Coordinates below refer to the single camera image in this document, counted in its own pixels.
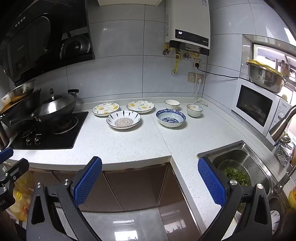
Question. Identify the glass pot lid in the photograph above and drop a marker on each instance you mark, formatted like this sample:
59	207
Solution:
75	47

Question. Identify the double wall socket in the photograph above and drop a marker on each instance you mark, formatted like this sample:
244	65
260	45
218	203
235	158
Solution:
192	77

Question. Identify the green leafy vegetables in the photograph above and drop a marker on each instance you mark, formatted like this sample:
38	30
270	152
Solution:
238	176

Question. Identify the white striped dish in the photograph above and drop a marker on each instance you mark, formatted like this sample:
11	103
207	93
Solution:
275	217

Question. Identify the steel wok lid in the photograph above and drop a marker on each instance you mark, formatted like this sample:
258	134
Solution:
55	104

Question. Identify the black range hood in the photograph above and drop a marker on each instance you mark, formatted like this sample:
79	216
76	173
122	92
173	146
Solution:
30	39

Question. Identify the yellow plastic container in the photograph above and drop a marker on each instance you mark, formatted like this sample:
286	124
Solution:
292	195

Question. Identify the small pale ceramic bowl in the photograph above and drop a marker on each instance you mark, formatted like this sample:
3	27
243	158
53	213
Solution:
194	113
172	106

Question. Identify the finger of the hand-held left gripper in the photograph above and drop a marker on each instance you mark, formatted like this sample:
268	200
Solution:
5	154
16	168

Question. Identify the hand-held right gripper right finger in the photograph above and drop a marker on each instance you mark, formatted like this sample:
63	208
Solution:
211	183

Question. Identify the yellow plastic lid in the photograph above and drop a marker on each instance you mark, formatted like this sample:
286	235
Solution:
256	62

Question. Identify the black streaked mandala plate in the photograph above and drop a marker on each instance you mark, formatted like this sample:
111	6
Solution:
123	122

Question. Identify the large steel basin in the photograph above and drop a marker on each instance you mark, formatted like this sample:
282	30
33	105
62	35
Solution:
266	78

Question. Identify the black gas stove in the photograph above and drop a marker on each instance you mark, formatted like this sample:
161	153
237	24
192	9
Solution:
69	136

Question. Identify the kitchen window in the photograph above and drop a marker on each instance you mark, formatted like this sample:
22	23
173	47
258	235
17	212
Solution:
266	51

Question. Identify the brown cabinet door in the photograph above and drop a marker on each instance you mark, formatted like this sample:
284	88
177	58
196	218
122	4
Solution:
175	187
138	183
101	192

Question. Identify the stainless steel sink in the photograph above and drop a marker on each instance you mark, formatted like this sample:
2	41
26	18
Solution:
249	153

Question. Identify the yellow gas pipe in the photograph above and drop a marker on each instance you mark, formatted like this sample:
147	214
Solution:
176	64

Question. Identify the yellow plastic bag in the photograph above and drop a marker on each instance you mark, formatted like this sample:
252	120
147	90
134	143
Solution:
20	204

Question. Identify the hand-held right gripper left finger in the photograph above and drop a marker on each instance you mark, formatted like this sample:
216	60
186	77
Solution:
89	178

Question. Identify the silver foil package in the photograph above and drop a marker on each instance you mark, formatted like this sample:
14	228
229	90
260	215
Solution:
284	153

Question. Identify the black frying pan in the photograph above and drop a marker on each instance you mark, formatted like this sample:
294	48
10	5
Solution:
20	109

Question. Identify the steel strainer basin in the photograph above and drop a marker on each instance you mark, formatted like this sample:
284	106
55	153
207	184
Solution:
222	165

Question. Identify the white water heater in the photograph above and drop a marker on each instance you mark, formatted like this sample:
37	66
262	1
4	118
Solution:
187	18

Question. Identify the black wok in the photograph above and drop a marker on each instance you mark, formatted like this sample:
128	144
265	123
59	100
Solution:
72	103

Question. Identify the steel kitchen faucet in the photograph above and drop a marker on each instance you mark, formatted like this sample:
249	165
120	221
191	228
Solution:
281	126

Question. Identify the single wall socket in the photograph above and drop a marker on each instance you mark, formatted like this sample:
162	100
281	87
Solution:
197	62

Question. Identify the large blue floral bowl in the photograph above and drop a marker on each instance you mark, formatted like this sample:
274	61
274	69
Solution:
171	121

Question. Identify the yellow bear print plate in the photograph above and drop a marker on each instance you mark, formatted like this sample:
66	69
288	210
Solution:
105	109
141	106

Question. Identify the white microwave oven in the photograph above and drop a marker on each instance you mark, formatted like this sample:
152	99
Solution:
252	104

